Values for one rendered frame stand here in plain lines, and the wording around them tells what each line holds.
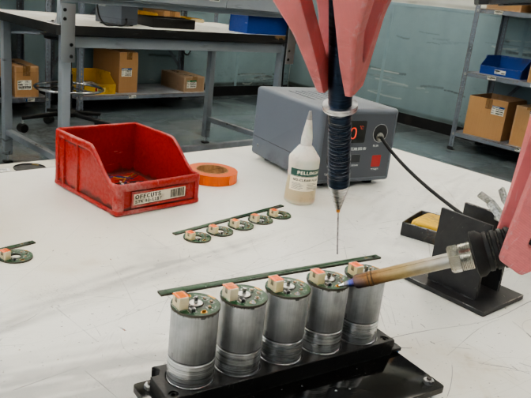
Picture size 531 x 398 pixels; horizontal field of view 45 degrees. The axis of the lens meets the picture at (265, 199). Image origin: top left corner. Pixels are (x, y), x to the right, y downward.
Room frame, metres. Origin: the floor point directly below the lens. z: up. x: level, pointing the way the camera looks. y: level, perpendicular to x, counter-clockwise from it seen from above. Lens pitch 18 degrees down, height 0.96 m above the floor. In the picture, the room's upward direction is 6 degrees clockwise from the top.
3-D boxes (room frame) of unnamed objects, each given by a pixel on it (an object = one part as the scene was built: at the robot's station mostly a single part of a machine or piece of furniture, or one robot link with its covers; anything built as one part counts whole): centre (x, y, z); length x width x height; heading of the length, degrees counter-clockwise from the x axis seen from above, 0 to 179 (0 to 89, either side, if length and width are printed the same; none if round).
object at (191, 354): (0.29, 0.03, 0.79); 0.02 x 0.02 x 0.05
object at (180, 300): (0.28, 0.04, 0.82); 0.01 x 0.01 x 0.01; 34
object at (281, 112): (0.81, -0.06, 0.80); 0.15 x 0.12 x 0.10; 32
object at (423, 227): (0.60, -0.18, 0.76); 0.07 x 0.05 x 0.02; 59
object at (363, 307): (0.35, -0.06, 0.79); 0.02 x 0.02 x 0.05
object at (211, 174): (0.72, 0.07, 0.76); 0.06 x 0.06 x 0.01
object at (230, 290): (0.30, 0.01, 0.82); 0.01 x 0.01 x 0.01; 34
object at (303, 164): (0.67, -0.04, 0.80); 0.03 x 0.03 x 0.10
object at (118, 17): (3.01, 0.76, 0.80); 0.15 x 0.12 x 0.10; 64
